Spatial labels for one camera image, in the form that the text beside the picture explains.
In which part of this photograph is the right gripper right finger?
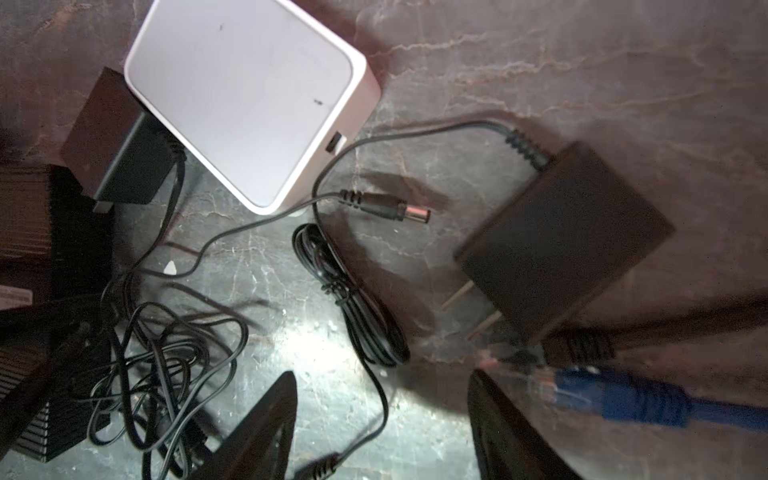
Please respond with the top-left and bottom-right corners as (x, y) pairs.
(467, 370), (580, 479)

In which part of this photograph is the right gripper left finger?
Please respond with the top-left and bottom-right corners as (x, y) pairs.
(191, 371), (298, 479)

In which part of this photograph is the black power adapter with cable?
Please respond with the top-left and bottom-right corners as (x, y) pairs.
(290, 119), (677, 480)

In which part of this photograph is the black network switch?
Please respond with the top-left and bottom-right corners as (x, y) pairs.
(1, 164), (114, 462)

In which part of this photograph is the black power adapter left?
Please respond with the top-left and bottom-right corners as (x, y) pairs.
(60, 67), (186, 214)

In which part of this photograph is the black ethernet cable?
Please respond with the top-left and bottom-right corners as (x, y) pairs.
(479, 302), (768, 368)

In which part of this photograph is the blue ethernet cable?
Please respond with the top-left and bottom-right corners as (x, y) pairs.
(530, 364), (768, 433)

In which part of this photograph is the white small network switch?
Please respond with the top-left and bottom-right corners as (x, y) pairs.
(124, 0), (381, 215)

